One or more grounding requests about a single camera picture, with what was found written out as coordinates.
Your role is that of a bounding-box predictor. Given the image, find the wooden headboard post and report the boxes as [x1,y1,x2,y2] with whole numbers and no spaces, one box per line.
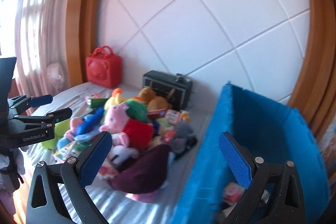
[66,0,111,88]
[287,0,336,136]

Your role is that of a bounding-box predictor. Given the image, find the white green medicine box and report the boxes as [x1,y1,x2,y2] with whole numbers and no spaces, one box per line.
[54,140,92,161]

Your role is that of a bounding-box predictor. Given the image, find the lime green plush toy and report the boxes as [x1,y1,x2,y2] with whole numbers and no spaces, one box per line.
[41,119,71,150]

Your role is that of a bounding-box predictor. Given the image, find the gray plush toy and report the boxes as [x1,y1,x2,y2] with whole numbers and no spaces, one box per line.
[168,122,197,159]

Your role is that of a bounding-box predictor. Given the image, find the pink white small box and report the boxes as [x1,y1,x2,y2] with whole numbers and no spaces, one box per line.
[223,182,246,203]

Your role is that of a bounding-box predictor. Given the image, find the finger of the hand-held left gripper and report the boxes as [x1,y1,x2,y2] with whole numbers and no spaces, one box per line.
[8,94,53,116]
[13,108,73,125]

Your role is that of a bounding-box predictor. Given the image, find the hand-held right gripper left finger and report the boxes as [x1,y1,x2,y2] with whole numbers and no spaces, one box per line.
[26,132,113,224]

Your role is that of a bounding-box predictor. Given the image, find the blue plastic crate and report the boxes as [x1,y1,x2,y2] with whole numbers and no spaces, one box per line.
[168,81,331,224]

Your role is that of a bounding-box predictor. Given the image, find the red bear case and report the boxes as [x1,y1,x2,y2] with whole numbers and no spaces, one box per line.
[85,46,123,88]

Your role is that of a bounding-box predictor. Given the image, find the yellow duck plush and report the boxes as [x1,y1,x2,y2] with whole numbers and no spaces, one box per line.
[104,88,126,110]

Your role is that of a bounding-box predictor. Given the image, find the white sheer curtain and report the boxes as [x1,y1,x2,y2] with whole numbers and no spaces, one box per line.
[0,0,79,94]

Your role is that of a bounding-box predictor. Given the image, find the brown plush toy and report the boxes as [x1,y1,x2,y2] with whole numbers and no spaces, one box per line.
[138,86,175,110]

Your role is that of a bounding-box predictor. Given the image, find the blue plush toy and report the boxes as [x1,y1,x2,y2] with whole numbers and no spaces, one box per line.
[56,109,104,149]

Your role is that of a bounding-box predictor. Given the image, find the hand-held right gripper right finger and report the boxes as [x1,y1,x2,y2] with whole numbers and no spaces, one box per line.
[218,132,306,224]

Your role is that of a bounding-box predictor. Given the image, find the maroon plush cushion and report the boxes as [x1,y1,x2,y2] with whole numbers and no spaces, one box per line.
[108,144,172,194]

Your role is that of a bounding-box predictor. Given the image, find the pink tissue pack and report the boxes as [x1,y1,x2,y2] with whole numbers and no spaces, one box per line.
[126,189,158,203]

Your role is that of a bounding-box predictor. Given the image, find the white plush toy black spots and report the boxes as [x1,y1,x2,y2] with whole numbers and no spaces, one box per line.
[110,145,139,164]

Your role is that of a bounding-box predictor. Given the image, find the black box case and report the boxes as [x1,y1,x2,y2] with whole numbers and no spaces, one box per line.
[142,70,193,111]

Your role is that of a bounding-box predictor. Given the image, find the pink pig plush red dress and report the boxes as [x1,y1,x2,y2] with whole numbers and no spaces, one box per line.
[99,105,155,151]

